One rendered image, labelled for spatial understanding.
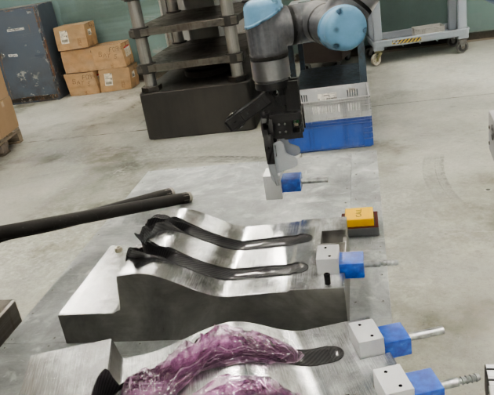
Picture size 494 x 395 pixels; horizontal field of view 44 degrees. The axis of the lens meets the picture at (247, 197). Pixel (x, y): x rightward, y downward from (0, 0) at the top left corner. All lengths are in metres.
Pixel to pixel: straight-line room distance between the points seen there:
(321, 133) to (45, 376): 3.56
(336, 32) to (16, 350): 0.79
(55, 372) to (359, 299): 0.53
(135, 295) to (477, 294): 1.79
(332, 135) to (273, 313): 3.34
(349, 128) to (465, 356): 2.33
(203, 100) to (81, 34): 2.99
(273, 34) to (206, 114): 3.93
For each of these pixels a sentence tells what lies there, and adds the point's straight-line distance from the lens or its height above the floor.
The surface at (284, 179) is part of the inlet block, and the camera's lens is 1.28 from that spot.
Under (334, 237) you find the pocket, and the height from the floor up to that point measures 0.87.
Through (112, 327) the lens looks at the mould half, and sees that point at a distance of 1.12.
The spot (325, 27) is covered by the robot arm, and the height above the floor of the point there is 1.26.
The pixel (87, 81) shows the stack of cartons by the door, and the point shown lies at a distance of 7.86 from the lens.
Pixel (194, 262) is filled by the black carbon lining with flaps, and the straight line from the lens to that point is 1.09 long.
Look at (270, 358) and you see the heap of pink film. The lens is 0.86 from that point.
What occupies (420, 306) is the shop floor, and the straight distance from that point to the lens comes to 2.55.
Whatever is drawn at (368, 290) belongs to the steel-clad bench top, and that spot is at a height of 0.80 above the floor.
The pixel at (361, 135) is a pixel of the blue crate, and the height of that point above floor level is 0.09.
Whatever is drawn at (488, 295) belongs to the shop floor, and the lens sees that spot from 2.63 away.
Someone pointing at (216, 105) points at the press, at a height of 0.24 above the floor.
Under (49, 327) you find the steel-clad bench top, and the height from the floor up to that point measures 0.80.
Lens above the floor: 1.40
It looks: 22 degrees down
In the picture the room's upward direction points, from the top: 9 degrees counter-clockwise
